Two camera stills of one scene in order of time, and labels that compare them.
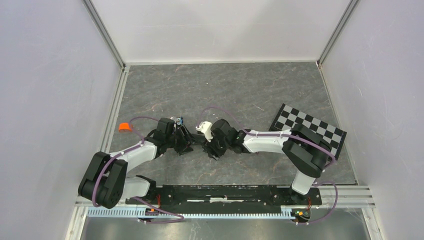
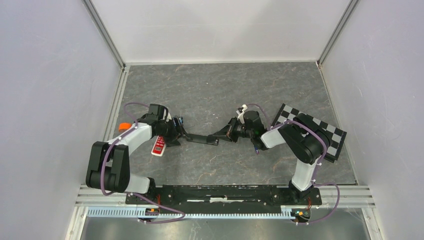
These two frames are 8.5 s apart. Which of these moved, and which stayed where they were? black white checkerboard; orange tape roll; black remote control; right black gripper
Moved: right black gripper
Stayed: orange tape roll; black white checkerboard; black remote control
